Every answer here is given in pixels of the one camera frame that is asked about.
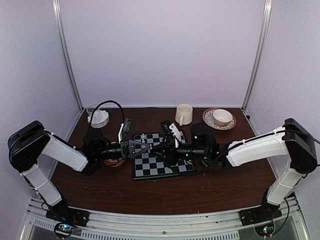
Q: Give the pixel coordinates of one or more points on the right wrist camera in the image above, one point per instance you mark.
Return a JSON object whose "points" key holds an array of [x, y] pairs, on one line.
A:
{"points": [[171, 131]]}

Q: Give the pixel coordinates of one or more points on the right aluminium frame post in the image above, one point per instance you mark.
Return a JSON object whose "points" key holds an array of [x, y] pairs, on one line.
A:
{"points": [[264, 30]]}

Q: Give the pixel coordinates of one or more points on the left aluminium frame post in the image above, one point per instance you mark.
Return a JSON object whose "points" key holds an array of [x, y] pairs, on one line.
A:
{"points": [[65, 53]]}

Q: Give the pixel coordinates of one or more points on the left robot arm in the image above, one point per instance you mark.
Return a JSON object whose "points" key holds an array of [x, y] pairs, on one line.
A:
{"points": [[33, 142]]}

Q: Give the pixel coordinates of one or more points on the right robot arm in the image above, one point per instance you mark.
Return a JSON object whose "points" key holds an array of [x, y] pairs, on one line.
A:
{"points": [[291, 140]]}

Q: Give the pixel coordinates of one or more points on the clear glass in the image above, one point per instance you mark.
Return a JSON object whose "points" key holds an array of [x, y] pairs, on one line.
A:
{"points": [[92, 109]]}

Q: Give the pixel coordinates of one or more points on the pink bowl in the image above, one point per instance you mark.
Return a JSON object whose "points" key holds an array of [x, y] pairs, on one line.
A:
{"points": [[113, 163]]}

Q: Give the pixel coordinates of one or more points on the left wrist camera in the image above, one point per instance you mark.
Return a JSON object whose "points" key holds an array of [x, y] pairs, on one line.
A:
{"points": [[125, 128]]}

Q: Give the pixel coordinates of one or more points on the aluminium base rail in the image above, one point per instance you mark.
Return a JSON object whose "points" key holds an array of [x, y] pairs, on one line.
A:
{"points": [[221, 225]]}

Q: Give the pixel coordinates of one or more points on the aluminium frame post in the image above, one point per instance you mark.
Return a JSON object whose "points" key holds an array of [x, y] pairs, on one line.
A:
{"points": [[65, 53], [264, 30]]}

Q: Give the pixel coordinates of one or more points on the cream ribbed mug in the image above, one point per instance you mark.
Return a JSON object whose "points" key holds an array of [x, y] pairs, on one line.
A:
{"points": [[184, 114]]}

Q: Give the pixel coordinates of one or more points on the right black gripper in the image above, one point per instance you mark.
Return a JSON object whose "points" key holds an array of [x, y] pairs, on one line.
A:
{"points": [[168, 147]]}

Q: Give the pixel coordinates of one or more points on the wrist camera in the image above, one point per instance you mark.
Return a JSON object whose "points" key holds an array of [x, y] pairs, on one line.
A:
{"points": [[125, 128], [171, 131]]}

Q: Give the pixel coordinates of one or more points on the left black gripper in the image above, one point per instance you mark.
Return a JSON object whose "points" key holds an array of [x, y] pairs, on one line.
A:
{"points": [[127, 148]]}

